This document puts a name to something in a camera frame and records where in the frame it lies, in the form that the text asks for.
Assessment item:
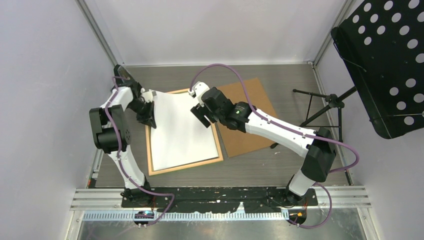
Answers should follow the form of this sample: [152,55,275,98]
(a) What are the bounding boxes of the wooden picture frame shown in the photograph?
[145,87,224,176]

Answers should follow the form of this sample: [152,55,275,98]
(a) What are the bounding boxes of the photo with white borders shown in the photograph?
[149,91,220,172]

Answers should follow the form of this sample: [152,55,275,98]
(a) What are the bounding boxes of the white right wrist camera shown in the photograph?
[188,81,210,107]

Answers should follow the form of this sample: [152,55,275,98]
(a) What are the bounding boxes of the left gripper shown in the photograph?
[127,99,157,129]

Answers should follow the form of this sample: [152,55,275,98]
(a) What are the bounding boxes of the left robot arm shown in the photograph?
[89,76,157,207]

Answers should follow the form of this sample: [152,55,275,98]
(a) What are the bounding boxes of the black wedge object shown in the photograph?
[112,64,135,87]

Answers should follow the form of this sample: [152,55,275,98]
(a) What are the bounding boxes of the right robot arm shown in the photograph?
[188,82,336,205]

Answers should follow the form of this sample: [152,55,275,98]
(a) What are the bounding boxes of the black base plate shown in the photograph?
[120,186,318,214]

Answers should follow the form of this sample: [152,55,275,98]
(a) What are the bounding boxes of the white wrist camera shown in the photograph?
[188,81,210,107]
[140,88,157,103]

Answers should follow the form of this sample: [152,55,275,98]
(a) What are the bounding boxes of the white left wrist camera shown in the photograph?
[140,88,157,103]

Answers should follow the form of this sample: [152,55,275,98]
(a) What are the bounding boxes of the brown backing board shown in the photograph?
[211,77,282,159]

